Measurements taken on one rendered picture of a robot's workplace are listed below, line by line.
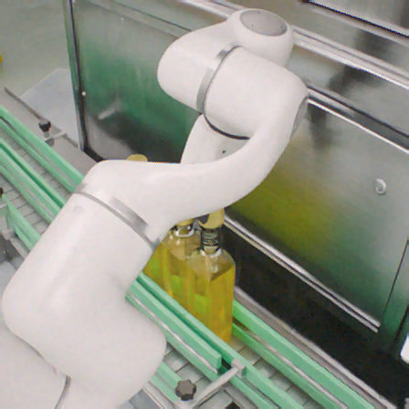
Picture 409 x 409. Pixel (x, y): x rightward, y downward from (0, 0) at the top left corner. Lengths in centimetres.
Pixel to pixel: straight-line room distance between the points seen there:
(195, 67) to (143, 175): 12
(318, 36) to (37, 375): 52
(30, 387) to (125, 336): 12
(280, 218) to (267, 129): 43
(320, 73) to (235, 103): 24
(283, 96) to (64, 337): 27
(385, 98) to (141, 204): 34
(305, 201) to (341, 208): 7
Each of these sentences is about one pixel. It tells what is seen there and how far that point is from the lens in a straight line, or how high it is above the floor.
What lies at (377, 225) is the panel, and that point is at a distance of 76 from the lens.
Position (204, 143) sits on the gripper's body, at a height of 131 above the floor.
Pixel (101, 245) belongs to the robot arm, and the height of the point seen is 138.
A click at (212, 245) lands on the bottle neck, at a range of 80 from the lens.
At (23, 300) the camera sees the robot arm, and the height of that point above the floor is 136.
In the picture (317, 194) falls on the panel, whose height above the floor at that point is 118.
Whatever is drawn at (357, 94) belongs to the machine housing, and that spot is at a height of 136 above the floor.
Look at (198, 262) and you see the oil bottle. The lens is 82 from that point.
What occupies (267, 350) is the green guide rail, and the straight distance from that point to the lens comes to 94.
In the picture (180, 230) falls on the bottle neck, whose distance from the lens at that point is 84.
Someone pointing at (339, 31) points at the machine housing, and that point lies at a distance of 71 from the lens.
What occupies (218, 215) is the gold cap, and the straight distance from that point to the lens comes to 76.
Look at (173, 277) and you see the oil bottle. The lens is 90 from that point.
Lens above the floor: 167
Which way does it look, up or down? 39 degrees down
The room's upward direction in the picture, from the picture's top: straight up
